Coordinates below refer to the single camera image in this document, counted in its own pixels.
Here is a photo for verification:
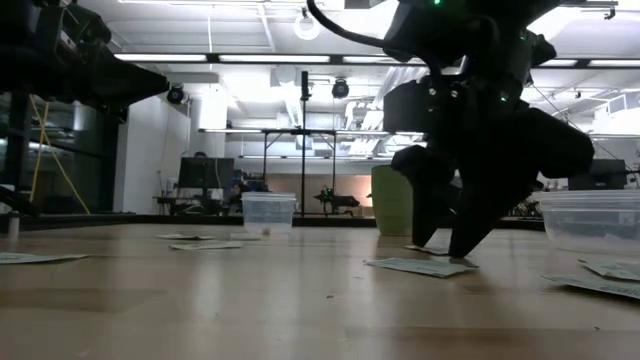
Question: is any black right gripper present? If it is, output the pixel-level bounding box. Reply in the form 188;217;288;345
389;53;597;259

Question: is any black table rim frame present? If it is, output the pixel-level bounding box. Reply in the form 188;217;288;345
0;212;547;232

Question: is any pale green printed packet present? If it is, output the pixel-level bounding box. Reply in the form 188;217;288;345
403;243;451;257
578;257;640;283
169;240;244;252
363;256;480;279
0;251;92;266
541;272;640;302

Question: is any white ceiling ring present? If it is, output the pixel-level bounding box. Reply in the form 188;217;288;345
293;11;322;42

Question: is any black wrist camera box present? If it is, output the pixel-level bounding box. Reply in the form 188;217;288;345
382;79;441;135

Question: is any black computer monitor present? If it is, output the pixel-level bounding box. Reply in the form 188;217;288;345
177;156;236;191

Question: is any small clear plastic container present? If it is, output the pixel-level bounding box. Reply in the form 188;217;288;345
240;192;298;236

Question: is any large clear plastic container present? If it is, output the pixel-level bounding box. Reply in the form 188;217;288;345
531;189;640;255

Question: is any dark wide monitor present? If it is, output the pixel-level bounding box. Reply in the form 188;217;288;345
567;158;628;192

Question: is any yellow cable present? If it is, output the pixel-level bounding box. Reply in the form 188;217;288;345
28;93;92;216

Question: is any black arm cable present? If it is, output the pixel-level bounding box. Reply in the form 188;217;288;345
305;0;442;76

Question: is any small white post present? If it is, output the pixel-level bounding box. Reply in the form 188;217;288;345
6;210;22;240

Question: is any green ribbed cup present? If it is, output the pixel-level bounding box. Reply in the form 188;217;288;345
370;164;415;237

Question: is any black metal camera stand frame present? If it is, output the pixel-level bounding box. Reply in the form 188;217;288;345
260;69;338;217

